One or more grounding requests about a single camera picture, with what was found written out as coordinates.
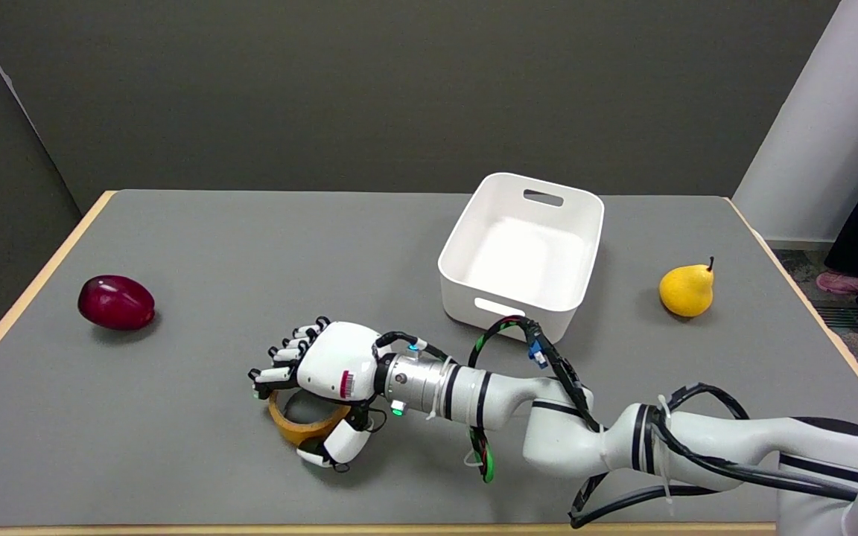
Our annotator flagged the long black cable bundle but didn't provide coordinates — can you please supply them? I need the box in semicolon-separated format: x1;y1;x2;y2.
568;383;858;529

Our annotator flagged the dark red plum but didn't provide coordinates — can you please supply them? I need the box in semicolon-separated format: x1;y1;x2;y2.
77;275;156;331

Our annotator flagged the dark floor grille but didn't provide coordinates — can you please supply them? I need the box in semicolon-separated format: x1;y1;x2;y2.
816;304;858;329

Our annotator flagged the yellow pear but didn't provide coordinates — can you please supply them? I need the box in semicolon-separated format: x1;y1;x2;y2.
658;257;716;319

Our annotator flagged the white plastic bin with handles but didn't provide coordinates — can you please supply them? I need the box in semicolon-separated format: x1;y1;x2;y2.
437;173;606;347

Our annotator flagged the grey table mat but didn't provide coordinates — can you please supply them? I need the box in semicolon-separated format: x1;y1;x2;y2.
0;189;858;528

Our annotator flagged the short black wrist cable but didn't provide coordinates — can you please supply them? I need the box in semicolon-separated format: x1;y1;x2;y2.
372;331;451;364

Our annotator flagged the green black braided cable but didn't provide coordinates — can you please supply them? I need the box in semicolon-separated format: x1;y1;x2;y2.
467;316;603;485

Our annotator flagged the white round column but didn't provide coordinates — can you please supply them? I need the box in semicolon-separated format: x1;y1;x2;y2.
731;0;858;243

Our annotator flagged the yellow tape roll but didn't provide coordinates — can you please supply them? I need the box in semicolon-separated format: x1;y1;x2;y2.
268;390;352;448

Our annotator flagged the pink slipper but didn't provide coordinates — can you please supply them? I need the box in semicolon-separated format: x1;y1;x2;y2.
816;271;858;296

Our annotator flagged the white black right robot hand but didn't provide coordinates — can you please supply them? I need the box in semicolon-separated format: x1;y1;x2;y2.
248;316;387;472

